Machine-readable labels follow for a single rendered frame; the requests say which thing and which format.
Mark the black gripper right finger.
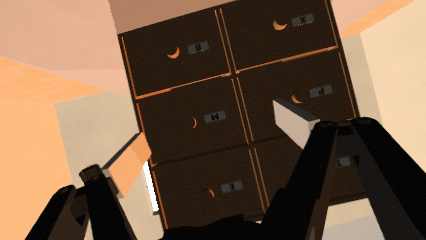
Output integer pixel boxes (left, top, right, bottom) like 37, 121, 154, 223
252, 98, 426, 240

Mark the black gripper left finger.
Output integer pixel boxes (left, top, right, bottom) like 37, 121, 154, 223
24, 132, 152, 240

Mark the dark brown drawer front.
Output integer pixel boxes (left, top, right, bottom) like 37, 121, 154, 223
238, 53, 354, 141
221, 0, 336, 74
254, 140, 365, 207
123, 10, 230, 98
138, 79, 247, 165
154, 150, 264, 229

